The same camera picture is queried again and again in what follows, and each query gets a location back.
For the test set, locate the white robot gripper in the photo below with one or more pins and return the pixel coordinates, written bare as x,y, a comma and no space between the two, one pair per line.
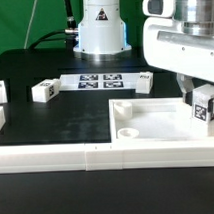
179,37

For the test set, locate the white square tabletop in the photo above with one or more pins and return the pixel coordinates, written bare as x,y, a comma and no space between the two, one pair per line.
156,119

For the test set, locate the white U-shaped fence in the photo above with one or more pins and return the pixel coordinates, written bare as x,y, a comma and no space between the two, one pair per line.
118,155

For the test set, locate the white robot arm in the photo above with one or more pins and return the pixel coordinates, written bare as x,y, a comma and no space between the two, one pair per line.
102,32

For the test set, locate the sheet of fiducial markers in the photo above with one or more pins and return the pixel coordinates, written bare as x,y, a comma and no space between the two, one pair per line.
98,81

